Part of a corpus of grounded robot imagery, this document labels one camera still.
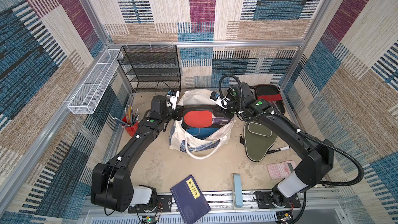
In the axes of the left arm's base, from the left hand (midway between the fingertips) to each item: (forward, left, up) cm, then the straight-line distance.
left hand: (185, 107), depth 83 cm
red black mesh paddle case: (+27, -61, -19) cm, 69 cm away
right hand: (-2, -17, +1) cm, 18 cm away
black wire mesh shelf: (+37, +25, -3) cm, 45 cm away
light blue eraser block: (-36, -25, -18) cm, 48 cm away
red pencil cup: (+1, +34, -15) cm, 38 cm away
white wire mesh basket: (-4, +44, +11) cm, 45 cm away
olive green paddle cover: (-9, -42, -20) cm, 47 cm away
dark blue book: (-38, -3, -23) cm, 45 cm away
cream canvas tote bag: (-16, +2, -6) cm, 17 cm away
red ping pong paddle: (-5, -9, -5) cm, 11 cm away
